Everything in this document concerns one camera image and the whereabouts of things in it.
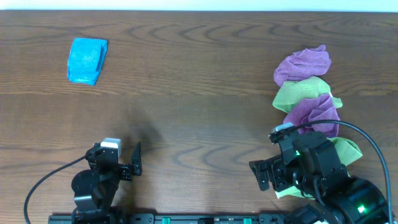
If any blue microfiber cloth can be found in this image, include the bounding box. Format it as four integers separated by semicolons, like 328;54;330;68
67;38;108;86

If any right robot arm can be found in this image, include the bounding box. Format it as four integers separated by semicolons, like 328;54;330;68
249;128;394;223

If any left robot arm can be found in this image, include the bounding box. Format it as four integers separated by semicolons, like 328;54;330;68
71;138;142;224

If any lower green microfiber cloth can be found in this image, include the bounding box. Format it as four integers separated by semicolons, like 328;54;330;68
275;137;363;199

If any green microfiber cloth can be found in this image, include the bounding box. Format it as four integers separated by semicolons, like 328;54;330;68
275;137;363;199
272;77;343;113

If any lower purple microfiber cloth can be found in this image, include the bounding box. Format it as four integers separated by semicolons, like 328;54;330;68
284;94;340;138

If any purple microfiber cloth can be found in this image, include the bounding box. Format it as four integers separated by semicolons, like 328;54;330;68
274;45;331;87
284;94;340;138

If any upper green microfiber cloth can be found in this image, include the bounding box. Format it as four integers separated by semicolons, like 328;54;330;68
272;77;343;113

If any upper purple microfiber cloth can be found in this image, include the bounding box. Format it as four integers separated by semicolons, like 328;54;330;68
274;45;331;87

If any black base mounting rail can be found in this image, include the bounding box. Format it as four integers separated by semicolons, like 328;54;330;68
47;213;286;224

